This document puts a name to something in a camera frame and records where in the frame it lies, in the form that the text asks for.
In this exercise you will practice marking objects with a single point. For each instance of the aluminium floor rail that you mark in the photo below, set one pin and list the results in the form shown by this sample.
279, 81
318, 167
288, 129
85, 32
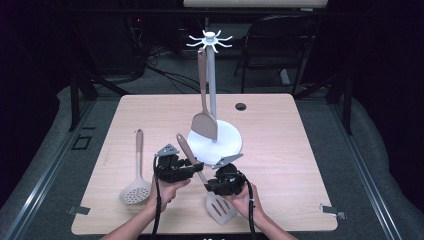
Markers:
43, 183
366, 180

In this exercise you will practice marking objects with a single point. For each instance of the person's left hand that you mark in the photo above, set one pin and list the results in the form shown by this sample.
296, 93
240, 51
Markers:
165, 193

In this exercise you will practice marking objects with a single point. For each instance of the person's right hand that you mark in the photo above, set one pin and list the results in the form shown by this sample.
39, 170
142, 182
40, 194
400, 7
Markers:
248, 203

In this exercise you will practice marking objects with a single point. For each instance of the beige slotted spatula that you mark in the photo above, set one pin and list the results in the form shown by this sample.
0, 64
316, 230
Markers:
183, 144

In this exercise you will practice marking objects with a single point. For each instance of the beige solid spatula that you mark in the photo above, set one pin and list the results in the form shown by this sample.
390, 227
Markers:
204, 126

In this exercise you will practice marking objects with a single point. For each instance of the black folding chair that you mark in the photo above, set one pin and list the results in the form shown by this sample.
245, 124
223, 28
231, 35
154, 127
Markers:
276, 62

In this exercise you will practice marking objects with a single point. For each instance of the grey metal table bracket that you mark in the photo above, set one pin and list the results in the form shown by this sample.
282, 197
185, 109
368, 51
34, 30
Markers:
80, 210
331, 211

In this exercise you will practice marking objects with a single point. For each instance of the beige perforated skimmer spoon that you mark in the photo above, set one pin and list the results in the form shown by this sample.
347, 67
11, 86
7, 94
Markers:
139, 146

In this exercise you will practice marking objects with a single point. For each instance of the white utensil hook stand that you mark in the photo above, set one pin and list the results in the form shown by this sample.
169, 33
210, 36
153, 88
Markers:
230, 140

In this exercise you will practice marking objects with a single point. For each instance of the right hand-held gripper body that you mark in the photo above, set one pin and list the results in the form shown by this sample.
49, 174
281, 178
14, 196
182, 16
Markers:
231, 181

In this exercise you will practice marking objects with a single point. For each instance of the white table leg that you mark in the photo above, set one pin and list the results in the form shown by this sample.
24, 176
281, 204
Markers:
285, 77

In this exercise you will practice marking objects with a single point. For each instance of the black metal frame stand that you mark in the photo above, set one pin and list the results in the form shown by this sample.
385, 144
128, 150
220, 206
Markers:
75, 100
347, 103

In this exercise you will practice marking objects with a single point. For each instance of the dark equipment with red light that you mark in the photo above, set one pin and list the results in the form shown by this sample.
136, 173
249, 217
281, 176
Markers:
138, 21

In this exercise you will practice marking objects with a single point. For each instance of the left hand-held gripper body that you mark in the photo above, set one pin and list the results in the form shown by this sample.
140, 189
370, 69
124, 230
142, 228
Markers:
168, 170

